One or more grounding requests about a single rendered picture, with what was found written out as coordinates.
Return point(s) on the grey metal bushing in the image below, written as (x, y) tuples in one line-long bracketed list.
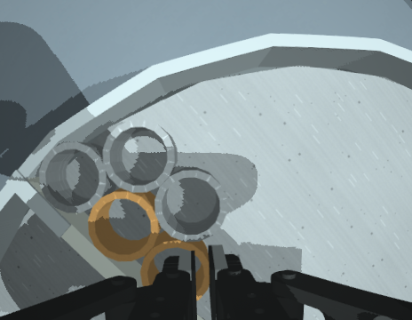
[(53, 177), (113, 159), (193, 231)]

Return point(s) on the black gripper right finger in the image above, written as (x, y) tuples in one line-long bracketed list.
[(235, 290)]

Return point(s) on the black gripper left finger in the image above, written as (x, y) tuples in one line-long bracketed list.
[(117, 295)]

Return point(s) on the bronze bushing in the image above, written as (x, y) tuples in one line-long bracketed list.
[(164, 241), (107, 241)]

